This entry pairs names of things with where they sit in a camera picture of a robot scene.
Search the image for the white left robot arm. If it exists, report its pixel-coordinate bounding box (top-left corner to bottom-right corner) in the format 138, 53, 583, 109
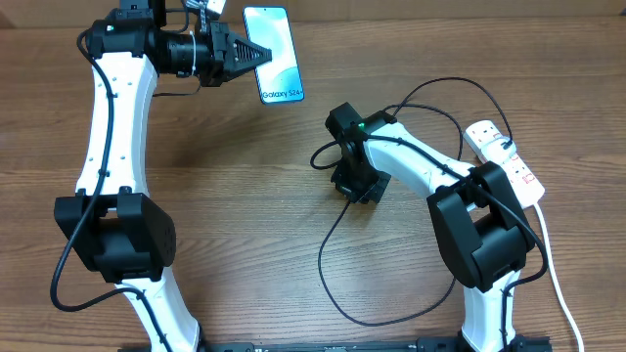
54, 0, 272, 351

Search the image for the white power strip cord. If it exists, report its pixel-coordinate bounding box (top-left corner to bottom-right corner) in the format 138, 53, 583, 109
531, 200, 586, 352

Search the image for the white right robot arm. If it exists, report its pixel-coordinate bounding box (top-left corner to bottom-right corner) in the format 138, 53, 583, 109
325, 103, 550, 351

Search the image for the white charger plug adapter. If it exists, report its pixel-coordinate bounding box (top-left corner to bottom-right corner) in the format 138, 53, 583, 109
480, 136, 516, 164

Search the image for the Samsung Galaxy smartphone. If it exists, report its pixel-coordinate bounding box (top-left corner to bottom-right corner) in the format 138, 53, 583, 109
243, 6, 305, 105

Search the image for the white power strip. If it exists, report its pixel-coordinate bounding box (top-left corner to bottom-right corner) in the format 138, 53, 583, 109
464, 120, 545, 209

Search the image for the black USB charging cable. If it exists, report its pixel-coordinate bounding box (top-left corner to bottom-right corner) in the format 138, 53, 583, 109
317, 76, 515, 328

